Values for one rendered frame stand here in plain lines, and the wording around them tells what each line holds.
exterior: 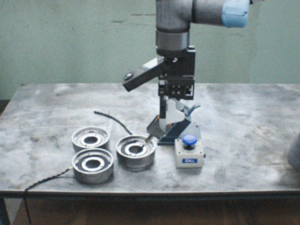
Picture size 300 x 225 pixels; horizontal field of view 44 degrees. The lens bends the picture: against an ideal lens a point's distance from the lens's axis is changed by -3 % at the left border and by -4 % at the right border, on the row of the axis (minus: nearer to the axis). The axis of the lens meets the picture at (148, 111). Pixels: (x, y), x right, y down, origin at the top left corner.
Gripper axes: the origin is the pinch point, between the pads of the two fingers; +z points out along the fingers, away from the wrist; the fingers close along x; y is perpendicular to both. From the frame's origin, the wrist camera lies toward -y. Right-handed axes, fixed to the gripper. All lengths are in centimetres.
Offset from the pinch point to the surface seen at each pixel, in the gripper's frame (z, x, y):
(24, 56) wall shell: 47, 160, -96
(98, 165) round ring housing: 11.9, -1.9, -16.1
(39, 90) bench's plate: 13, 42, -45
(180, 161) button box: 10.9, -0.7, 5.1
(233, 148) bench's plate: 13.2, 8.7, 20.5
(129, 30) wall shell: 30, 163, -23
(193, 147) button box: 8.3, 2.0, 8.6
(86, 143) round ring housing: 10.2, 5.2, -20.4
